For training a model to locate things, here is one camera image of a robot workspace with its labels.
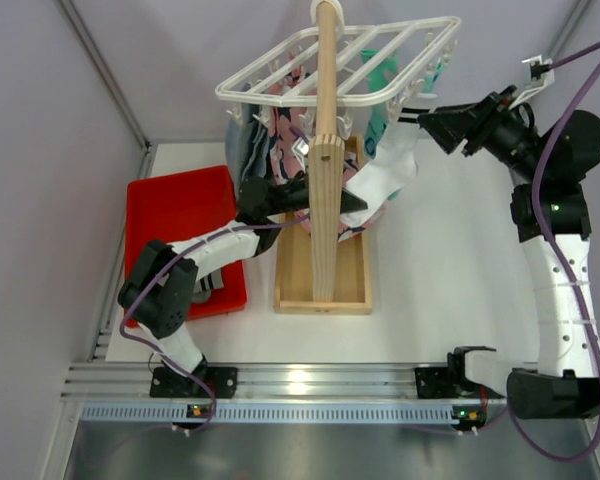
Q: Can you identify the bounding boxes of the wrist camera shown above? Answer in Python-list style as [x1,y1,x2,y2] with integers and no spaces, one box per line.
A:
[510,55,555,109]
[291,138,309,161]

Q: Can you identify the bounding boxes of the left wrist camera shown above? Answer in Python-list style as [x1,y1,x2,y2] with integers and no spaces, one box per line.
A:
[291,138,309,161]

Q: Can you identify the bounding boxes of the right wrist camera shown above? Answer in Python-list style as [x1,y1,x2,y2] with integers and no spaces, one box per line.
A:
[510,55,555,109]

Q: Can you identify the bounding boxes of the wooden stand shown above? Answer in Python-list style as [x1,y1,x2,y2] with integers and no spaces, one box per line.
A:
[273,1,372,315]

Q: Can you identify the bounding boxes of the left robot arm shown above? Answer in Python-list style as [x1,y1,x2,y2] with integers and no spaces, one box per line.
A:
[117,172,310,386]

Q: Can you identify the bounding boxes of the grey sock black stripes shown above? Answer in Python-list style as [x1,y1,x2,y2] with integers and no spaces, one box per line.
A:
[191,270,224,304]

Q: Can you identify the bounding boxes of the blue grey sock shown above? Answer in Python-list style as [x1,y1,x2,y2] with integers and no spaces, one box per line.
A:
[225,104,273,193]

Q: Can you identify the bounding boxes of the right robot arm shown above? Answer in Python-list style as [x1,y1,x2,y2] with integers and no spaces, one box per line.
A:
[417,89,600,419]

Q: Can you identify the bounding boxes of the teal patterned sock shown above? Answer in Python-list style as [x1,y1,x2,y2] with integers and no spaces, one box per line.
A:
[364,52,398,159]

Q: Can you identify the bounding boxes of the red plastic tray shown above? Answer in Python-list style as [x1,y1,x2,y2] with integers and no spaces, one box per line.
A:
[124,165,247,321]

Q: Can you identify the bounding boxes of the pink patterned sock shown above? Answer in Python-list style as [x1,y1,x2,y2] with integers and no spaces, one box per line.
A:
[338,151,386,242]
[267,67,316,236]

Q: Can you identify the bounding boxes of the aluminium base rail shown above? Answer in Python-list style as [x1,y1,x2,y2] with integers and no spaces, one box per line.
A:
[62,362,561,426]

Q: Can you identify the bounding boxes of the white clip sock hanger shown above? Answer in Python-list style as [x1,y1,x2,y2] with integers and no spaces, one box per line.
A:
[215,1,462,138]

